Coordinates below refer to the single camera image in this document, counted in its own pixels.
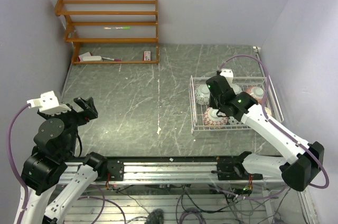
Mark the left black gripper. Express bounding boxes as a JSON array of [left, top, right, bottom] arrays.
[[37, 95, 97, 156]]

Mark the red geometric patterned bowl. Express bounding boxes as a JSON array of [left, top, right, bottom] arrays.
[[202, 107, 228, 129]]

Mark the blue patterned bowl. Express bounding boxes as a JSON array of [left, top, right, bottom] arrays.
[[194, 84, 210, 106]]

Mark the pink floral patterned bowl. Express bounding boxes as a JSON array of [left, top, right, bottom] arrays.
[[245, 86, 264, 104]]

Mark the black white leaf bowl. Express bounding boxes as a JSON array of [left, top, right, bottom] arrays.
[[228, 116, 243, 126]]

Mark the brown lattice patterned bowl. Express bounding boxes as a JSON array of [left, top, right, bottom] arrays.
[[265, 107, 272, 116]]

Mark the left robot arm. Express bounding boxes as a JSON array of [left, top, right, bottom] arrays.
[[6, 92, 108, 223]]

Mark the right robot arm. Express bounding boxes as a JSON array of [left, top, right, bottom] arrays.
[[206, 74, 327, 192]]

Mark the wooden shelf rack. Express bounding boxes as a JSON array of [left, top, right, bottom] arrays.
[[54, 0, 159, 65]]

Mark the white box on shelf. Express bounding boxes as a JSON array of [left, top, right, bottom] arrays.
[[82, 56, 103, 62]]

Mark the red white small card box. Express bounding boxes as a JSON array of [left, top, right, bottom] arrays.
[[143, 51, 151, 61]]

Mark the green pen on shelf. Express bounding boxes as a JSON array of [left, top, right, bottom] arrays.
[[104, 26, 131, 30]]

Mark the white wire dish rack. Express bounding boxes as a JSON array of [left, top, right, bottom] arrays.
[[189, 76, 284, 133]]

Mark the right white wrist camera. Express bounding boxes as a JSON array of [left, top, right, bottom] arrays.
[[220, 69, 234, 85]]

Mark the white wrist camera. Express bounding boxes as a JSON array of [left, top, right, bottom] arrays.
[[220, 69, 234, 85], [27, 91, 71, 115]]

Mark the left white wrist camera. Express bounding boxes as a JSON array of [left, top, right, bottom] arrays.
[[27, 91, 71, 115]]

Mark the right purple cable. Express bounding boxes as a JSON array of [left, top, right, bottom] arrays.
[[219, 54, 330, 190]]

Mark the purple cable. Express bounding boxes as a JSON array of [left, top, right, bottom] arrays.
[[219, 54, 330, 190], [9, 104, 31, 217]]

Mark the aluminium mounting rail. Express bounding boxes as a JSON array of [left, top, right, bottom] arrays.
[[33, 156, 307, 185]]

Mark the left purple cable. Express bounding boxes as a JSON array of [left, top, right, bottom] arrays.
[[9, 104, 31, 217]]

